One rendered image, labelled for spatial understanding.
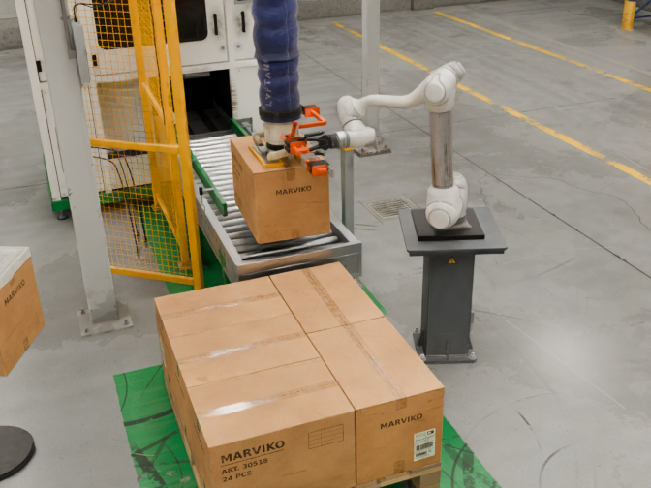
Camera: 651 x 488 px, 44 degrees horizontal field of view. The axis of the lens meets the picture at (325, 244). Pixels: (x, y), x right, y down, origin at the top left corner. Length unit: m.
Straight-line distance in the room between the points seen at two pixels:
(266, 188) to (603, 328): 2.13
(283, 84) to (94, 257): 1.54
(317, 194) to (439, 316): 0.92
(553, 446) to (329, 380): 1.19
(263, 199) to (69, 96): 1.16
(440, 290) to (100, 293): 1.99
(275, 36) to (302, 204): 0.87
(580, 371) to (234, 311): 1.88
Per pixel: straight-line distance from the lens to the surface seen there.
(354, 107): 4.17
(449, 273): 4.25
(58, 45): 4.43
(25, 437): 4.26
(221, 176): 5.52
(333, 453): 3.38
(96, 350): 4.82
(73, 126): 4.54
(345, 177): 4.85
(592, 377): 4.55
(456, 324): 4.42
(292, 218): 4.25
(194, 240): 4.94
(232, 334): 3.77
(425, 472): 3.67
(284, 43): 4.08
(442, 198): 3.90
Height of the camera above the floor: 2.58
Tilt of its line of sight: 27 degrees down
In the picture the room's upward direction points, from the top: 1 degrees counter-clockwise
